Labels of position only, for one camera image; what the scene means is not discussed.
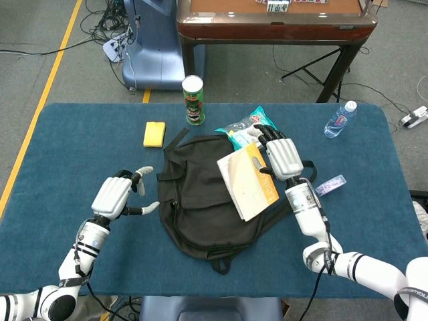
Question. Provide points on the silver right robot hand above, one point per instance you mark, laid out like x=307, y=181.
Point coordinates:
x=284, y=157

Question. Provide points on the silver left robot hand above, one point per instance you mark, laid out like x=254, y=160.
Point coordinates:
x=110, y=197

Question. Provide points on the white book with orange spine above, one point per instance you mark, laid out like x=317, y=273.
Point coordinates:
x=247, y=190

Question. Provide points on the black fabric backpack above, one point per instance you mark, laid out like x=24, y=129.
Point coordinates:
x=194, y=214

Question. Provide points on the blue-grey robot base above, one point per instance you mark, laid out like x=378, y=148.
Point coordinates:
x=210, y=309

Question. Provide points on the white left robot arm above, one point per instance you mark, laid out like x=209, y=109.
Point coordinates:
x=83, y=250

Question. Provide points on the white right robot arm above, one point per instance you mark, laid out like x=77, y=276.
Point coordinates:
x=311, y=220

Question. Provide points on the teal snack packet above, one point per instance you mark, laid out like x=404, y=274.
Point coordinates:
x=239, y=128

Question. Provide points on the clear box with purple pieces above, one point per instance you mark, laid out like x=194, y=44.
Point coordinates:
x=331, y=185

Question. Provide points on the clear plastic water bottle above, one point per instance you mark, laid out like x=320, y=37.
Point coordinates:
x=337, y=122

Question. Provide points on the blue table cloth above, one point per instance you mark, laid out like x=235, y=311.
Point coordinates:
x=83, y=133

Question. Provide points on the yellow sponge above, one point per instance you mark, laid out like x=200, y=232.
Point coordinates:
x=154, y=134

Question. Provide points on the green Pringles can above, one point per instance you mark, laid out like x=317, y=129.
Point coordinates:
x=194, y=107

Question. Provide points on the brown mahjong table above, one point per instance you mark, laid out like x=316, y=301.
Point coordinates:
x=267, y=31

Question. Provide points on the white power strip black plug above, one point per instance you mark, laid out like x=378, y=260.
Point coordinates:
x=414, y=117

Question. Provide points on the white power strip with plugs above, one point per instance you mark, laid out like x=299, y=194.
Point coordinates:
x=112, y=50

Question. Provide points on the mahjong tiles green bamboo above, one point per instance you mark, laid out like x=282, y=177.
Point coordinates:
x=277, y=6

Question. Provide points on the blue machine stand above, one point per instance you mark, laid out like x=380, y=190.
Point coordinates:
x=150, y=50

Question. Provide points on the mahjong tiles red characters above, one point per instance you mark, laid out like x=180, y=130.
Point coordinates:
x=309, y=1

